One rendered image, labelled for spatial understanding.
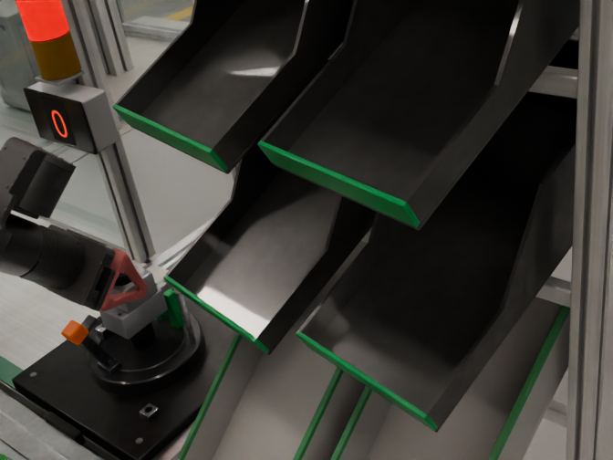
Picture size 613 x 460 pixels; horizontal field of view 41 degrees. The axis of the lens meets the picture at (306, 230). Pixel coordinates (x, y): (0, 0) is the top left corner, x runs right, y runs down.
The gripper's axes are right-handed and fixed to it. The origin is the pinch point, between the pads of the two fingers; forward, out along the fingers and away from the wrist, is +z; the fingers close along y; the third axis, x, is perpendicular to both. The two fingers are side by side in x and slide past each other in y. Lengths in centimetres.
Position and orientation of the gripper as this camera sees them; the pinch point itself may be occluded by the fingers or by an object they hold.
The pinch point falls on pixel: (125, 284)
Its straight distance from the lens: 96.5
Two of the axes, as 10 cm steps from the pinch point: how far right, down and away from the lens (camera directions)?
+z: 5.2, 2.9, 8.0
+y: -7.7, -2.4, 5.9
